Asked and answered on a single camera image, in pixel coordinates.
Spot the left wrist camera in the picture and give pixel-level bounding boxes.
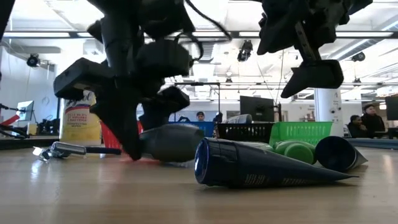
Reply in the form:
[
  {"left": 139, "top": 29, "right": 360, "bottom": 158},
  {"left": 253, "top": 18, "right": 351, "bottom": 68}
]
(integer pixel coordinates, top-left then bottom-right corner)
[{"left": 135, "top": 39, "right": 194, "bottom": 78}]

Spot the black plastic basket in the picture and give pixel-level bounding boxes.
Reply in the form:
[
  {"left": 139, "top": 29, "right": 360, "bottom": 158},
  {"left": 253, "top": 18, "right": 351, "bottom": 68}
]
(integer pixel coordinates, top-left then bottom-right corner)
[{"left": 216, "top": 123, "right": 275, "bottom": 144}]

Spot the blue plastic basket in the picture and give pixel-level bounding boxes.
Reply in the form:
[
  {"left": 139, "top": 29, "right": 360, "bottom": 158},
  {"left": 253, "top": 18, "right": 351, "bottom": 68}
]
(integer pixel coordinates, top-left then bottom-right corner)
[{"left": 169, "top": 121, "right": 215, "bottom": 138}]

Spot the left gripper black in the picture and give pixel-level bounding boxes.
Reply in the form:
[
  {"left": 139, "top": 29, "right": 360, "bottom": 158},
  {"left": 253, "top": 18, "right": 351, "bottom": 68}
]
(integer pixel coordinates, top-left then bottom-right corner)
[{"left": 53, "top": 0, "right": 195, "bottom": 161}]

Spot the black monitor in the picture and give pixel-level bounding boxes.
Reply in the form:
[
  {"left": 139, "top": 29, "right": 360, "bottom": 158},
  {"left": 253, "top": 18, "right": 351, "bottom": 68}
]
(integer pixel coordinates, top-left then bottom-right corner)
[{"left": 239, "top": 95, "right": 275, "bottom": 124}]

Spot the thin hanging cable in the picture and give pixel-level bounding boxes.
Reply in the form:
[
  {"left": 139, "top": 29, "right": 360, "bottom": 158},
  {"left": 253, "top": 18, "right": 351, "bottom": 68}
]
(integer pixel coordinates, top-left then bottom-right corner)
[{"left": 275, "top": 49, "right": 285, "bottom": 105}]

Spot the black equipment pile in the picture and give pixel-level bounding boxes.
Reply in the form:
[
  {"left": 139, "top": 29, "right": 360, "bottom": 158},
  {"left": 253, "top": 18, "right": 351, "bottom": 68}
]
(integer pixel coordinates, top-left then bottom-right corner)
[{"left": 36, "top": 118, "right": 60, "bottom": 136}]

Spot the razor with black handle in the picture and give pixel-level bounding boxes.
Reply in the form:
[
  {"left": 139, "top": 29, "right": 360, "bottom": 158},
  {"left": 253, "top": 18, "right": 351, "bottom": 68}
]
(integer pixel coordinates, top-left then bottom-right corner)
[{"left": 32, "top": 141, "right": 122, "bottom": 162}]

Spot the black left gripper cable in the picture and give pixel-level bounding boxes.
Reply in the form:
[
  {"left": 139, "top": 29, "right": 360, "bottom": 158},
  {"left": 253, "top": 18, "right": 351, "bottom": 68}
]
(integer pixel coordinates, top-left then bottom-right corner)
[{"left": 174, "top": 0, "right": 233, "bottom": 62}]

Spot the dark monitor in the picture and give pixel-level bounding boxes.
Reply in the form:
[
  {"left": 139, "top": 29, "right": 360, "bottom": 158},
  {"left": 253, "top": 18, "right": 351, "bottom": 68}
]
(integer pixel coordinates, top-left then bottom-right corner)
[{"left": 385, "top": 95, "right": 398, "bottom": 121}]

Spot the white round pillar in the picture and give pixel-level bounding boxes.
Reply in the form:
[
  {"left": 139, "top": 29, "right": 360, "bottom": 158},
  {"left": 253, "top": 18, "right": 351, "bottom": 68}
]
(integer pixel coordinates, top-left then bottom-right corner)
[{"left": 313, "top": 88, "right": 345, "bottom": 138}]

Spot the red plastic basket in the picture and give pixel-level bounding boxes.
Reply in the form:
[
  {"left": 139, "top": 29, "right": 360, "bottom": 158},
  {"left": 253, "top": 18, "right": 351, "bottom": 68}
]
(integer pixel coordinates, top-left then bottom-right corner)
[{"left": 99, "top": 120, "right": 144, "bottom": 150}]

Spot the Lysol wipes canister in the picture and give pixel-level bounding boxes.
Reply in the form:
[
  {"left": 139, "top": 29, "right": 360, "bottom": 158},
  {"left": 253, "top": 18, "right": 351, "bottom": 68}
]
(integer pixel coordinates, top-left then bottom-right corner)
[{"left": 59, "top": 90, "right": 102, "bottom": 146}]

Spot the dark blue squeeze tube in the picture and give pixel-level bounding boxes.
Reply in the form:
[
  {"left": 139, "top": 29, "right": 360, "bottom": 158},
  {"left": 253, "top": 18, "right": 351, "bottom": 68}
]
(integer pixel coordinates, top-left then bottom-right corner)
[
  {"left": 315, "top": 136, "right": 369, "bottom": 173},
  {"left": 194, "top": 137, "right": 358, "bottom": 189}
]

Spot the red flat object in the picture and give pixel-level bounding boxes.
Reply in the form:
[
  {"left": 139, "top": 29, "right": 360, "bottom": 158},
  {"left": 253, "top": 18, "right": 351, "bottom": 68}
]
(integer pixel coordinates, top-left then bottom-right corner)
[{"left": 0, "top": 114, "right": 20, "bottom": 127}]

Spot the green plastic basket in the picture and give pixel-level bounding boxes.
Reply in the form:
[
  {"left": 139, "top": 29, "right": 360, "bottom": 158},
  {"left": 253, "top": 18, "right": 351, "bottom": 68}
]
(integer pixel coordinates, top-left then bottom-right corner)
[{"left": 269, "top": 121, "right": 333, "bottom": 147}]

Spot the small silver monitor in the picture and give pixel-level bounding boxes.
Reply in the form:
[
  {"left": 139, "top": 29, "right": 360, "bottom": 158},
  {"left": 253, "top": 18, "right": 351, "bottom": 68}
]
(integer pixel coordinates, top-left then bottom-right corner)
[{"left": 17, "top": 100, "right": 34, "bottom": 122}]

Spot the blue-grey table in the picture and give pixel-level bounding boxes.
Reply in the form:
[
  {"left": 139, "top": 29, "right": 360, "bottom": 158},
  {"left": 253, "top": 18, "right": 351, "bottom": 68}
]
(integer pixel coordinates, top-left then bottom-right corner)
[{"left": 343, "top": 138, "right": 398, "bottom": 150}]

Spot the black overhead frame bar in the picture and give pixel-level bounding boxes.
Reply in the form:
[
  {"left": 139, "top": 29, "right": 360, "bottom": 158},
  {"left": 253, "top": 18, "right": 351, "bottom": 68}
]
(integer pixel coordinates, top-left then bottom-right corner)
[{"left": 2, "top": 30, "right": 396, "bottom": 40}]

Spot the black cable loop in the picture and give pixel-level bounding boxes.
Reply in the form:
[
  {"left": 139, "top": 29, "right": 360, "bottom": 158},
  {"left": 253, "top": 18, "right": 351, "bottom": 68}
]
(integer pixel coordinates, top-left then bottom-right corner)
[{"left": 0, "top": 123, "right": 30, "bottom": 140}]

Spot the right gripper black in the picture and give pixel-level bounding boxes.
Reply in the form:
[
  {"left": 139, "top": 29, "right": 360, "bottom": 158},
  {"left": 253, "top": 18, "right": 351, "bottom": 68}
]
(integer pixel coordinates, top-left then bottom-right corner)
[{"left": 257, "top": 0, "right": 374, "bottom": 99}]

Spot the black overhead camera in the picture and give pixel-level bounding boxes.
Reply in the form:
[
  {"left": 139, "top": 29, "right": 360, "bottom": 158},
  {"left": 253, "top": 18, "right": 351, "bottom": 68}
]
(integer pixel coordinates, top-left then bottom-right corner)
[{"left": 236, "top": 40, "right": 254, "bottom": 62}]

